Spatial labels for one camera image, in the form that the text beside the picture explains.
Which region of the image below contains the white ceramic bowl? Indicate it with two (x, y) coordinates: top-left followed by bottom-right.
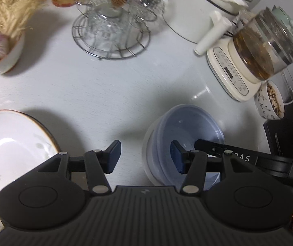
(0, 29), (25, 76)

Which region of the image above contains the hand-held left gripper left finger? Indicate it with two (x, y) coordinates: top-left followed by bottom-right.
(37, 140), (122, 194)

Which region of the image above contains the cream kettle base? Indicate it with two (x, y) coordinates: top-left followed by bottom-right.
(206, 37), (268, 103)

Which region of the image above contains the enoki mushroom bundle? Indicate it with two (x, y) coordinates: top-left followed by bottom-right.
(0, 0), (48, 38)

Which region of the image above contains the white floral plate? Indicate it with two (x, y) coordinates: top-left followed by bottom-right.
(0, 110), (61, 232)

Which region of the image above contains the blue plastic bowl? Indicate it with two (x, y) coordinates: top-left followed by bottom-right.
(142, 104), (226, 187)

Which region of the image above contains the wire cup rack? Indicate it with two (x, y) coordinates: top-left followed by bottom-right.
(71, 0), (151, 60)

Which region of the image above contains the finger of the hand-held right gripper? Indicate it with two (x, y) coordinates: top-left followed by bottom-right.
(195, 139), (258, 168)

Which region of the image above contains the white cooking pot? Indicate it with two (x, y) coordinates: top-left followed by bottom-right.
(162, 0), (253, 44)

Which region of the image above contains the black box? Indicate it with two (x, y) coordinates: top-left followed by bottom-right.
(263, 105), (293, 157)

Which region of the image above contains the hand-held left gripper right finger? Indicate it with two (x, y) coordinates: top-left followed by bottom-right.
(170, 140), (255, 194)

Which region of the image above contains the glass tea kettle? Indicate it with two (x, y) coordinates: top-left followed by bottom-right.
(194, 6), (293, 81)

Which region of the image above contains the floral tea cup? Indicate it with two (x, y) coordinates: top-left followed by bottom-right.
(254, 80), (286, 120)

